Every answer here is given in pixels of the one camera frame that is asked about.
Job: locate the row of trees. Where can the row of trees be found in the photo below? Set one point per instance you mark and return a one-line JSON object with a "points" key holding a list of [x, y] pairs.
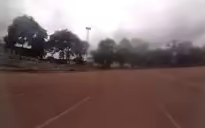
{"points": [[66, 45]]}

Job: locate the tall floodlight pole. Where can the tall floodlight pole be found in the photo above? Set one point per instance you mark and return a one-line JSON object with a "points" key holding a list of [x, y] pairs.
{"points": [[88, 35]]}

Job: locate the red running track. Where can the red running track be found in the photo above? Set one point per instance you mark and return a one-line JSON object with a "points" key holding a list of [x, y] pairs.
{"points": [[123, 96]]}

